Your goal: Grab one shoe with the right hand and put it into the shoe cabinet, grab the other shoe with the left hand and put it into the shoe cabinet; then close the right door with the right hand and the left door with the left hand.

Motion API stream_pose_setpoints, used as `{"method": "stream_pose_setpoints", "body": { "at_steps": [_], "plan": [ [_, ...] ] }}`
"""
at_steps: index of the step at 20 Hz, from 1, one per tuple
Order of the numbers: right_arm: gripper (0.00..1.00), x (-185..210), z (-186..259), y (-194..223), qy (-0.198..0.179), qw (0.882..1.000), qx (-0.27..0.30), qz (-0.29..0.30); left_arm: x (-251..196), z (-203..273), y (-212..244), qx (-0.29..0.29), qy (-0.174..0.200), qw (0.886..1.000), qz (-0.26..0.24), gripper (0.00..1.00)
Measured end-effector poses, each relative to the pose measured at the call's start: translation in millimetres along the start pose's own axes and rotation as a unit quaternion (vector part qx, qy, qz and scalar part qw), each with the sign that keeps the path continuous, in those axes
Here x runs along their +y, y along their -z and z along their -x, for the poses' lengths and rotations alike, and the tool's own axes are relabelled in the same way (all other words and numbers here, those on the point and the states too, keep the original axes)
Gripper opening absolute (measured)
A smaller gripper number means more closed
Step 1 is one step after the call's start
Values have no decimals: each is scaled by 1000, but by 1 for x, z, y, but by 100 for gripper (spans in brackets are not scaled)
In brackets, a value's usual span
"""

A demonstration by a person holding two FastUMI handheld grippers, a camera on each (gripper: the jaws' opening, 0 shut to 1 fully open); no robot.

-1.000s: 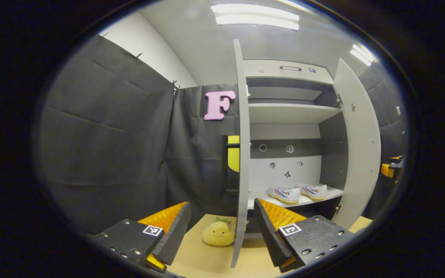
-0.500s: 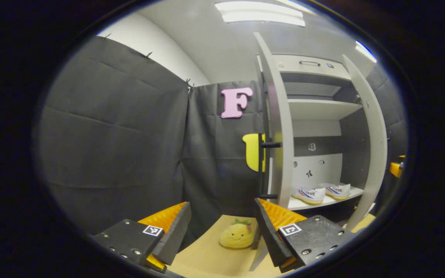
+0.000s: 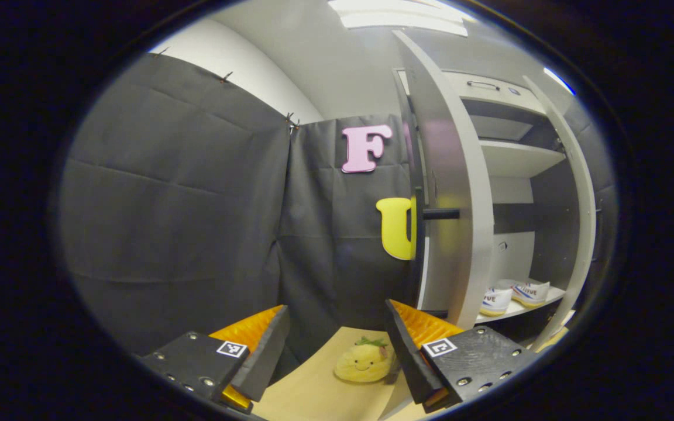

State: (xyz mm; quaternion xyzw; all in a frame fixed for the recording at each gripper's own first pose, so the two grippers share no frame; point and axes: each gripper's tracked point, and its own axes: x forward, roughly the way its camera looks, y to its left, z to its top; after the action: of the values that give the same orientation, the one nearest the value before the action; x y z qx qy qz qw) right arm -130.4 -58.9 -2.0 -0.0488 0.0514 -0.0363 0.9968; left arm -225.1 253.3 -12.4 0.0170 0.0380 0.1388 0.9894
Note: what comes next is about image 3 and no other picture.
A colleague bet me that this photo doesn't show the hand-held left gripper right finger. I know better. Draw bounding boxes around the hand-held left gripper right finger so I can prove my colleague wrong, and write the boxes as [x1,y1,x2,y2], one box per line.
[385,299,539,413]

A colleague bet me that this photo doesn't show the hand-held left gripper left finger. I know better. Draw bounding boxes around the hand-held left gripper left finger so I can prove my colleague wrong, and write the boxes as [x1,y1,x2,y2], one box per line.
[138,304,291,413]

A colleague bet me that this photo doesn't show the white canvas shoe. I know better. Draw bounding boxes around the white canvas shoe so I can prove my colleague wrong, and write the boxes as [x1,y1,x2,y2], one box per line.
[511,281,551,308]
[480,287,514,317]

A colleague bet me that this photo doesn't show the grey shoe cabinet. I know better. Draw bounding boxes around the grey shoe cabinet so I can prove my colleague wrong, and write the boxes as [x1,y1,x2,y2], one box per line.
[393,29,598,351]

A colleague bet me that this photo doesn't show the grey shoe cabinet door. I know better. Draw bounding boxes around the grey shoe cabinet door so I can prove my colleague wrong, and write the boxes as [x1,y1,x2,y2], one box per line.
[393,29,494,329]
[522,76,598,351]

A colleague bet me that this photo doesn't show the grey cabinet drawer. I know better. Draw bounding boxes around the grey cabinet drawer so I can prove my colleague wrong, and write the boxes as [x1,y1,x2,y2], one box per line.
[442,70,548,115]

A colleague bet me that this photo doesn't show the yellow pineapple plush toy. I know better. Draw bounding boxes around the yellow pineapple plush toy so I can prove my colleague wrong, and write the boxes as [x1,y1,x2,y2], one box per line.
[334,336,396,384]

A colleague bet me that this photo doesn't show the black backdrop cloth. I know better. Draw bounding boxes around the black backdrop cloth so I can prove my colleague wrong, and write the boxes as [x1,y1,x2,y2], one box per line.
[59,53,421,366]

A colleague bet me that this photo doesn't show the large ceiling light panel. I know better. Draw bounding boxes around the large ceiling light panel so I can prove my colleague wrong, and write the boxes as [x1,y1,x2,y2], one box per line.
[328,0,469,37]

